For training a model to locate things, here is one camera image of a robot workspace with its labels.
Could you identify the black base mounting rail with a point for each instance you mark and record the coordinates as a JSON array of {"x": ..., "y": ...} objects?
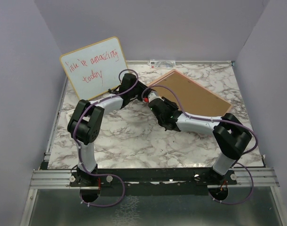
[{"x": 150, "y": 182}]

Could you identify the small whiteboard with red writing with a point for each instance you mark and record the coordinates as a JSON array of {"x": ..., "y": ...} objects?
[{"x": 94, "y": 69}]

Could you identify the aluminium front rail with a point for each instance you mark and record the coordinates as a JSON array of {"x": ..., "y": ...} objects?
[{"x": 60, "y": 179}]

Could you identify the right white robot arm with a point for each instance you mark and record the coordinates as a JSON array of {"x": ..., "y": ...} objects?
[{"x": 232, "y": 137}]

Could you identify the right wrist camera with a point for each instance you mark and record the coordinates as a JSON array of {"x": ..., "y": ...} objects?
[{"x": 153, "y": 95}]

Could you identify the white label strip at wall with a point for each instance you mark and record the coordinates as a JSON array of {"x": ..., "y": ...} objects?
[{"x": 162, "y": 64}]

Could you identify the pink wooden photo frame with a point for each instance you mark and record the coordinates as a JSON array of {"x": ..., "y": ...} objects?
[{"x": 194, "y": 98}]

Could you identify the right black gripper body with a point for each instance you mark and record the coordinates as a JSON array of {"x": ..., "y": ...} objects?
[{"x": 172, "y": 107}]

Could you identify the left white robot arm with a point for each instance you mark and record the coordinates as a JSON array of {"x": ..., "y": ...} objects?
[{"x": 85, "y": 123}]

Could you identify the metal angle bracket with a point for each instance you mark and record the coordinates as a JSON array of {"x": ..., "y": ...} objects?
[{"x": 69, "y": 115}]

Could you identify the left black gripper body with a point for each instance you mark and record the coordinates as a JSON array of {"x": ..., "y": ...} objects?
[{"x": 137, "y": 92}]

